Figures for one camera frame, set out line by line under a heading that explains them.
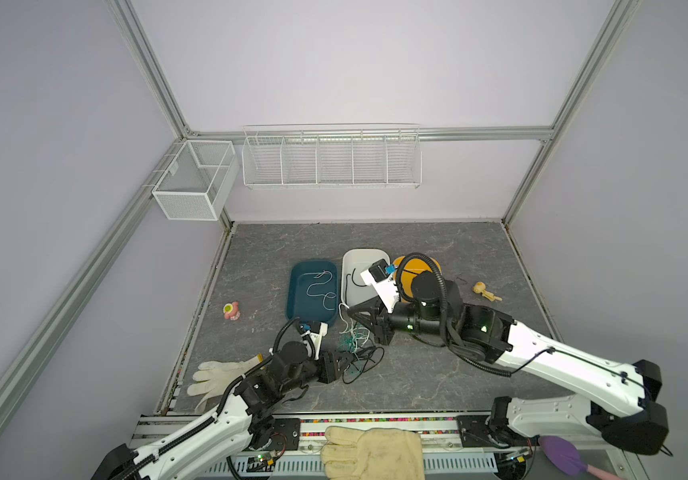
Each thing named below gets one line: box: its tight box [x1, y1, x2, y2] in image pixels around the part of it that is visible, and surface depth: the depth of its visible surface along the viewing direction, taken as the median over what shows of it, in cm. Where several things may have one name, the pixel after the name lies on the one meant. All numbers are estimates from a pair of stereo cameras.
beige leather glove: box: [320, 426, 426, 480], surface depth 72 cm
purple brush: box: [538, 435, 622, 480], surface depth 72 cm
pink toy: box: [223, 301, 241, 321], surface depth 93 cm
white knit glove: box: [187, 354, 264, 413], surface depth 85 cm
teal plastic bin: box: [286, 260, 338, 326], surface depth 103 cm
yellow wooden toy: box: [472, 281, 503, 302], surface depth 101 cm
